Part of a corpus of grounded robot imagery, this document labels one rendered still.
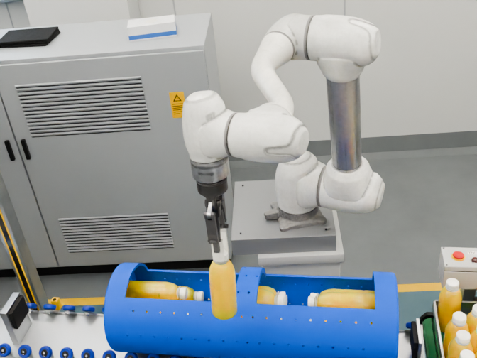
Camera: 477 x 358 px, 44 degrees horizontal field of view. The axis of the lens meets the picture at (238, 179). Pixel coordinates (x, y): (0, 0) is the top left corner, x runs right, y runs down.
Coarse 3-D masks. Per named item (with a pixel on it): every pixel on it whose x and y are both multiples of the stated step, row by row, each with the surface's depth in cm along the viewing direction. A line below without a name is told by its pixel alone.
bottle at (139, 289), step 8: (128, 288) 194; (136, 288) 194; (144, 288) 193; (152, 288) 193; (160, 288) 192; (168, 288) 192; (176, 288) 193; (128, 296) 194; (136, 296) 193; (144, 296) 193; (152, 296) 192; (160, 296) 192; (168, 296) 192; (176, 296) 193
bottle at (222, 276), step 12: (216, 264) 154; (228, 264) 154; (216, 276) 154; (228, 276) 154; (216, 288) 156; (228, 288) 156; (216, 300) 158; (228, 300) 158; (216, 312) 160; (228, 312) 160
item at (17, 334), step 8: (16, 296) 205; (8, 304) 202; (16, 304) 202; (24, 304) 206; (8, 312) 199; (16, 312) 202; (24, 312) 206; (8, 320) 200; (16, 320) 202; (24, 320) 209; (8, 328) 202; (16, 328) 202; (24, 328) 210; (16, 336) 205; (24, 336) 210; (16, 344) 206
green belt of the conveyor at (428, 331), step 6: (432, 318) 203; (426, 324) 202; (426, 330) 200; (432, 330) 199; (426, 336) 199; (432, 336) 197; (426, 342) 197; (432, 342) 195; (426, 348) 195; (432, 348) 193; (438, 348) 193; (426, 354) 195; (432, 354) 191; (438, 354) 190
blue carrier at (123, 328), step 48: (192, 288) 203; (240, 288) 177; (288, 288) 197; (336, 288) 194; (384, 288) 171; (144, 336) 180; (192, 336) 176; (240, 336) 174; (288, 336) 171; (336, 336) 168; (384, 336) 166
